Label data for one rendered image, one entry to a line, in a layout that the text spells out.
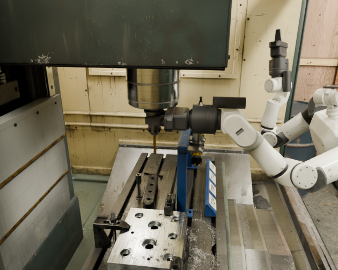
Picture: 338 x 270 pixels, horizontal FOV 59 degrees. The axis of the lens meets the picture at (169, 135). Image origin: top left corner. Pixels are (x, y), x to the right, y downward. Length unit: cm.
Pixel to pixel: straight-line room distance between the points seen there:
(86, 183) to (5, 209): 126
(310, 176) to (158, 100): 49
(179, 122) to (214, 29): 29
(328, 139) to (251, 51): 85
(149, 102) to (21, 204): 56
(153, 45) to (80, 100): 142
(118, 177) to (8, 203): 102
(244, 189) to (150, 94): 119
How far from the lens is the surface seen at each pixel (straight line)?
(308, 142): 306
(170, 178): 162
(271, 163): 94
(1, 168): 100
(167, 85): 83
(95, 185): 223
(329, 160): 103
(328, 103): 129
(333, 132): 122
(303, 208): 170
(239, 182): 191
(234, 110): 90
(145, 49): 76
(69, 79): 211
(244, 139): 87
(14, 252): 116
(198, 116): 87
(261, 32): 189
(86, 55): 81
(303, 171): 95
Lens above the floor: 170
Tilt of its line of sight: 21 degrees down
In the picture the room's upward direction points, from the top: straight up
